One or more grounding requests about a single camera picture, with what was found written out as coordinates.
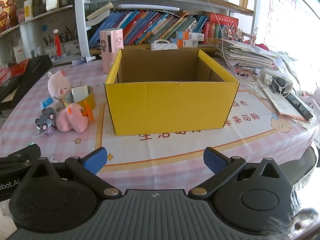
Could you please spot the grey knitted cloth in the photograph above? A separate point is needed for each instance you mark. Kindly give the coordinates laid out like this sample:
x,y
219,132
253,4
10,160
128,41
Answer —
x,y
295,63

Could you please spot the pink humidifier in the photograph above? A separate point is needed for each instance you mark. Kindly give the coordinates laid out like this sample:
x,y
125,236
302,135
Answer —
x,y
111,50

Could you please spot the black chair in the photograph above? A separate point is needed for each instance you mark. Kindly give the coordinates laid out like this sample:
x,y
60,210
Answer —
x,y
308,160

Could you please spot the red fortune figure decoration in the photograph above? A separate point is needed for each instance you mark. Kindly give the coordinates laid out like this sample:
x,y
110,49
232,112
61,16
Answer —
x,y
6,15

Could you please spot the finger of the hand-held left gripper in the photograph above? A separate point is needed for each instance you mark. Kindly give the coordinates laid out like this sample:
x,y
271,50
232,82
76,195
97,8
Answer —
x,y
22,155

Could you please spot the yellow tape roll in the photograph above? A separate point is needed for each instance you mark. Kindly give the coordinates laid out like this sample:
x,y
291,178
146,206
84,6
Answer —
x,y
90,96

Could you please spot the red paper packets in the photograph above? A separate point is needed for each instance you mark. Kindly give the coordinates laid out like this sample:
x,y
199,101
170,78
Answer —
x,y
17,67

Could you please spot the red tassel ornament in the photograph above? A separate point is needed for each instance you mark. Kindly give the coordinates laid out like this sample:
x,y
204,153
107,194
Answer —
x,y
58,42

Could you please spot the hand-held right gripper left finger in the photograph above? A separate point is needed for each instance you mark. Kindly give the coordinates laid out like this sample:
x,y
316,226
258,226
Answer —
x,y
96,161

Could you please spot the white bottle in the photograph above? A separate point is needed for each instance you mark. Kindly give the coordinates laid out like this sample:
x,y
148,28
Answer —
x,y
28,10

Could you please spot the printed paper sheets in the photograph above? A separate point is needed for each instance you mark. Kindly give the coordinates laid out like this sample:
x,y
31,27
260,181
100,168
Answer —
x,y
280,102

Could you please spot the red thick books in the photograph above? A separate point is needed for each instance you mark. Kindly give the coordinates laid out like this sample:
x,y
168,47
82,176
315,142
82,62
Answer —
x,y
220,22

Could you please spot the row of leaning books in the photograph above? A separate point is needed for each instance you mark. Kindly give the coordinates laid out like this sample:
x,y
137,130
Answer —
x,y
150,27

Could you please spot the cartoon figure stands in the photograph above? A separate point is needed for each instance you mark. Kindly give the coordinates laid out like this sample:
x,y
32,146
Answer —
x,y
232,32

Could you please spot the yellow cardboard box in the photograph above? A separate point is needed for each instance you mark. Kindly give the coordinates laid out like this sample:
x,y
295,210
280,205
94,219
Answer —
x,y
170,107

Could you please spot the stack of paper booklets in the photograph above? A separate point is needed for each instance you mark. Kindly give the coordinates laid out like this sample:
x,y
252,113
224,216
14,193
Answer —
x,y
247,53

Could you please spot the blue spray bottle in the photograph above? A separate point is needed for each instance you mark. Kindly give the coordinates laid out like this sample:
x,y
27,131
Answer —
x,y
81,61

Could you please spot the white pen holder boxes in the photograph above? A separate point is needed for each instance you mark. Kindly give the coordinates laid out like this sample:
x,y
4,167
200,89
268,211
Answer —
x,y
70,47

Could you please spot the orange white small box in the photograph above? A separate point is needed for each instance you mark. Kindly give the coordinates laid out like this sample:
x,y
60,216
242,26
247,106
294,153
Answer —
x,y
190,35
186,43

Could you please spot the white charger plug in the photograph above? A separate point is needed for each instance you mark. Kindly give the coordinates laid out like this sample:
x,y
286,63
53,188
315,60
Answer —
x,y
266,76

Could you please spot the grey mouse toy car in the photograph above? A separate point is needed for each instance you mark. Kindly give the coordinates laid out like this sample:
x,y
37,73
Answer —
x,y
45,120

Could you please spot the black glossy case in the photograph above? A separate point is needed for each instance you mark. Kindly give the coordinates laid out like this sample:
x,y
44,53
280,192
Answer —
x,y
300,107

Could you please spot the pink plush toy orange feet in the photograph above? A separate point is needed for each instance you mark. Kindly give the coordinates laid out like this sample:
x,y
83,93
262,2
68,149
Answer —
x,y
70,120

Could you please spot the blue white packet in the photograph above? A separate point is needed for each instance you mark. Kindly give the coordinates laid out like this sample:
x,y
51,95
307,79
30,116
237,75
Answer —
x,y
47,103

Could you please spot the white bookshelf frame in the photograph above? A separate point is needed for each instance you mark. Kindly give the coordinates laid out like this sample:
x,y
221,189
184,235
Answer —
x,y
81,25

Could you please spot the white power strip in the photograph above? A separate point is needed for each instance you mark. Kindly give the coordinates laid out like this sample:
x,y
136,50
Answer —
x,y
281,80

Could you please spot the pink alphabet wall poster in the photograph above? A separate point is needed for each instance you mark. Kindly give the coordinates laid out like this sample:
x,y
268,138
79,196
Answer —
x,y
281,7

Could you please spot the pink pig plush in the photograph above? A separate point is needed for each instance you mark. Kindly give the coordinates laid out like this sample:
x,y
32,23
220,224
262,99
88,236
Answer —
x,y
58,83

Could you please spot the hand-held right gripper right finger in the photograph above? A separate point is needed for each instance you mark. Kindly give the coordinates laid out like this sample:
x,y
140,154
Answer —
x,y
215,161

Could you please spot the white box red label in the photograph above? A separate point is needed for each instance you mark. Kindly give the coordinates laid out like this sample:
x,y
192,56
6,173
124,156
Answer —
x,y
19,54

